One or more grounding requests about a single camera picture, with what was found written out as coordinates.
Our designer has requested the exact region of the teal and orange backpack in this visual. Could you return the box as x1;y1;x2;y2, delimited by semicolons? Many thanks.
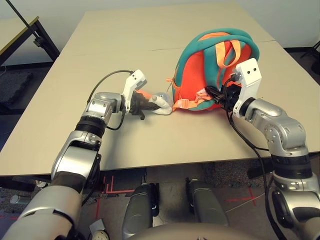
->
141;27;261;112

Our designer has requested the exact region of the clear plastic bottle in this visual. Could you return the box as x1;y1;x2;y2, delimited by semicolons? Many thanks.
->
9;194;29;205

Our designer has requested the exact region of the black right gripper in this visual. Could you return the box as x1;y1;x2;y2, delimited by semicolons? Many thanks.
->
204;85;243;111

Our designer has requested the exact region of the grey robot right leg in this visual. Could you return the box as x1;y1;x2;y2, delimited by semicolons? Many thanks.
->
186;177;230;226

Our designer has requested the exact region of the black tripod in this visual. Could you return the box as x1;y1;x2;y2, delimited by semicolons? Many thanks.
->
299;39;320;74

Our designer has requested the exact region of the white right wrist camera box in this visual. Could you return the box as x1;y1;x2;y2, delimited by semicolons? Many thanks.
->
232;57;262;119

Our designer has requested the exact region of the beige black-framed side table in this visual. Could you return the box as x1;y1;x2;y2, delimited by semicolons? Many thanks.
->
0;16;61;67

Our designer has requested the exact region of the black foam floor mat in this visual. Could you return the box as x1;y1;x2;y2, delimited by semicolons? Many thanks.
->
0;71;34;106

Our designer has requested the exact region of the thin black pole with clamp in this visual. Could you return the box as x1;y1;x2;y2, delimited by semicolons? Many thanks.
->
6;0;44;47

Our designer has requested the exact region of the thin white floor cable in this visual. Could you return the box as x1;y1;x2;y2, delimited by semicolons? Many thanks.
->
226;192;269;214

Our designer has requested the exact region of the grey robot leg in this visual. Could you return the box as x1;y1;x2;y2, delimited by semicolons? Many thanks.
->
122;182;161;239
186;177;230;226

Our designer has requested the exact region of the grey robot left leg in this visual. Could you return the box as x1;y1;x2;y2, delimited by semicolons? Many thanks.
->
122;182;161;239

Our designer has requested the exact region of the white perforated clog shoe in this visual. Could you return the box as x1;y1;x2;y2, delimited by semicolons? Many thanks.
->
89;218;110;240

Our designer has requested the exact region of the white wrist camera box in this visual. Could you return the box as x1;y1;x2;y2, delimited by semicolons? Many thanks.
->
121;69;150;113
232;57;262;119

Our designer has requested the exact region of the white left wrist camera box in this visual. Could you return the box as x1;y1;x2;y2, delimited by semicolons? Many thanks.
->
121;69;150;113

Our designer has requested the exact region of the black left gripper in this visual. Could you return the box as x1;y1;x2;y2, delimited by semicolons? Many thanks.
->
128;90;161;121

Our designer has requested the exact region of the grey white plush toy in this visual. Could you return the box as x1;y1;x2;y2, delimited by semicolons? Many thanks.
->
149;91;174;116

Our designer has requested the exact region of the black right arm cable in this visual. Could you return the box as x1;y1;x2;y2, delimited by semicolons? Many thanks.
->
223;77;284;240

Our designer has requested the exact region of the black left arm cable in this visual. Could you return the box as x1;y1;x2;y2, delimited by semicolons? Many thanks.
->
86;70;132;132

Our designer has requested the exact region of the black table foot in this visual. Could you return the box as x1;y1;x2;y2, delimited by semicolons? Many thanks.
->
0;176;39;192
248;162;275;179

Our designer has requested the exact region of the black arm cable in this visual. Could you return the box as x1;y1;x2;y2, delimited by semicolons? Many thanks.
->
86;70;132;132
223;77;284;240

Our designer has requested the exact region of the grey robot torso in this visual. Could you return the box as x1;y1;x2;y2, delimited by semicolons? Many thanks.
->
129;221;253;240

